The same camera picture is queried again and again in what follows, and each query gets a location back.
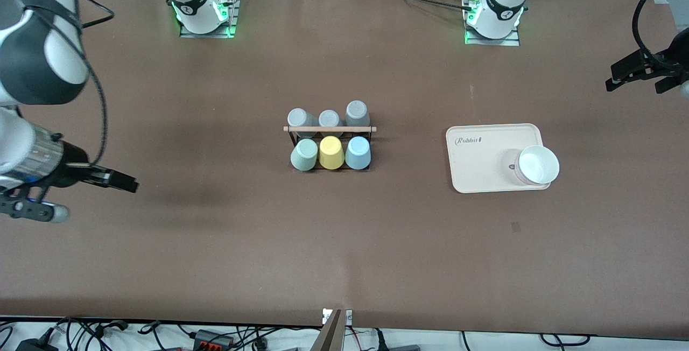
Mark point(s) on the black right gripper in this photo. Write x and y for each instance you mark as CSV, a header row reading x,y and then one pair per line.
x,y
74,166

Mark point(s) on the grey cup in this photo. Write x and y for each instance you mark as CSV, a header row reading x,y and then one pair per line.
x,y
357,113
329,118
299,119

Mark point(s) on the white bowl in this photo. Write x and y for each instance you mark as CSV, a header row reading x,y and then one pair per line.
x,y
537,166

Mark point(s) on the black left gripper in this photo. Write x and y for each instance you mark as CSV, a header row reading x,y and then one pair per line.
x,y
675,58

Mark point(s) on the yellow cup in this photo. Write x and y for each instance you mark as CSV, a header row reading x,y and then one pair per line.
x,y
331,153

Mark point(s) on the black power strip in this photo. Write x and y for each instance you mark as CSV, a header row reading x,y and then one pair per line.
x,y
212,338

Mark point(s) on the light blue cup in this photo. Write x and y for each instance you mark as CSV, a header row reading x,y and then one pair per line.
x,y
357,153

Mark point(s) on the black power adapter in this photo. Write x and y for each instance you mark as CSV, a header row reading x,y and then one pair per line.
x,y
36,345

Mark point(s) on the white mount bracket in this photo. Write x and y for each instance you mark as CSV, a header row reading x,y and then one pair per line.
x,y
347,317

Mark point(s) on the grey camera mount pole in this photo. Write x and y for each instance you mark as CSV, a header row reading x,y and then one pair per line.
x,y
328,337

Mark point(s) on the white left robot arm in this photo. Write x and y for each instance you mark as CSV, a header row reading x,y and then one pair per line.
x,y
503,1

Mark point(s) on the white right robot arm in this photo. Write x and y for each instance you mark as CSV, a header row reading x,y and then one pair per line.
x,y
37,60

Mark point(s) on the pale green cup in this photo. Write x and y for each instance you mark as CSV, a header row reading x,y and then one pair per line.
x,y
304,155

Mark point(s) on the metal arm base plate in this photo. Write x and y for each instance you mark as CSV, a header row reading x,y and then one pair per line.
x,y
232,12
492,41

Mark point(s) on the beige plastic tray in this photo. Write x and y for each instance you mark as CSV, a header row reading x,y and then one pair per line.
x,y
484,157

